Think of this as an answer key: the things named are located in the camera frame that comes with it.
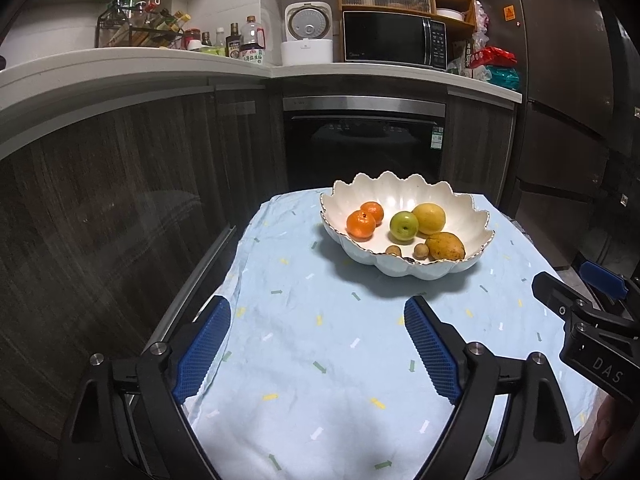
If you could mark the small clear bottle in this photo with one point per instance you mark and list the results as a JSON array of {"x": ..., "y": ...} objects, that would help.
[{"x": 220, "y": 40}]

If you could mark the black microwave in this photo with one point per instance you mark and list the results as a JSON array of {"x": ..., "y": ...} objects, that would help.
[{"x": 382, "y": 37}]

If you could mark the person's right hand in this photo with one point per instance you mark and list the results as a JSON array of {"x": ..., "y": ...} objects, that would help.
[{"x": 612, "y": 445}]

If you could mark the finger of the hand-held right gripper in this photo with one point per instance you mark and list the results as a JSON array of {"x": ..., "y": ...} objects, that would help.
[
  {"x": 552, "y": 292},
  {"x": 605, "y": 277}
]

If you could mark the light blue patterned tablecloth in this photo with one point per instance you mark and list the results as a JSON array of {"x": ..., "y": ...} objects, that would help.
[{"x": 325, "y": 375}]

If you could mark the white scalloped ceramic bowl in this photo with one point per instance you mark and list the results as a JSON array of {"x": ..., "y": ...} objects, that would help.
[{"x": 350, "y": 195}]

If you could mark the black built-in oven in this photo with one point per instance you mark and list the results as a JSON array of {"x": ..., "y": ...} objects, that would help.
[{"x": 360, "y": 145}]

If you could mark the green apple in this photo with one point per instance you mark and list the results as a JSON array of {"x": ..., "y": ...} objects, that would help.
[{"x": 404, "y": 226}]

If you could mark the yellow lemon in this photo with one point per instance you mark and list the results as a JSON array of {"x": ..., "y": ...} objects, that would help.
[{"x": 429, "y": 217}]

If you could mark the dark refrigerator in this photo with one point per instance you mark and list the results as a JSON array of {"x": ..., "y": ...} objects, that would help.
[{"x": 560, "y": 95}]

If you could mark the red lid jar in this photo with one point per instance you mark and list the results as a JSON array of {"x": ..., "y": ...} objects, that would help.
[{"x": 191, "y": 41}]

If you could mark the yellow mango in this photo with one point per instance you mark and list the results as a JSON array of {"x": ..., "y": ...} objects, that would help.
[{"x": 446, "y": 247}]

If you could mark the white pot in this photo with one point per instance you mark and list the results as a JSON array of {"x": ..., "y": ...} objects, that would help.
[{"x": 450, "y": 13}]

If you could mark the brown longan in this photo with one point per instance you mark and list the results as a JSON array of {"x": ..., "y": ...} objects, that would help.
[
  {"x": 421, "y": 251},
  {"x": 393, "y": 250}
]

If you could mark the orange mandarin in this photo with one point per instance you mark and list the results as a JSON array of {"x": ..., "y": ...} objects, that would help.
[
  {"x": 373, "y": 210},
  {"x": 360, "y": 226}
]

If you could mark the dark glass bottle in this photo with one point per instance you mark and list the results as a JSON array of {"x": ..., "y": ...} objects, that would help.
[{"x": 233, "y": 45}]

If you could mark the orange triangle sticker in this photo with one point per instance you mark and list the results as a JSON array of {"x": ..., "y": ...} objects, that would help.
[{"x": 509, "y": 14}]

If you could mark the red snack bag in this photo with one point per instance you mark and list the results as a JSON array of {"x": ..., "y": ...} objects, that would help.
[{"x": 495, "y": 56}]

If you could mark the white kitchen countertop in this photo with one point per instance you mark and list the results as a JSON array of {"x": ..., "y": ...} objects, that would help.
[{"x": 100, "y": 72}]

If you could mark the clear plastic bag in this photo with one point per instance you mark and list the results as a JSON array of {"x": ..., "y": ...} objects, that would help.
[{"x": 480, "y": 25}]

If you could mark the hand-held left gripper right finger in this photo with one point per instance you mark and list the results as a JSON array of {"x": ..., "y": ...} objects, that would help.
[{"x": 432, "y": 350}]

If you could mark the teal snack bag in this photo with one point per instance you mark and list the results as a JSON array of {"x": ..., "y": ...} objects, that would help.
[{"x": 505, "y": 78}]

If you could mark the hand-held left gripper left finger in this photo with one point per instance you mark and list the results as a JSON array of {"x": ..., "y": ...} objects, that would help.
[{"x": 200, "y": 355}]

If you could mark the white rice cooker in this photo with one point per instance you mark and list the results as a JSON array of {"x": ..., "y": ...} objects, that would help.
[{"x": 307, "y": 22}]

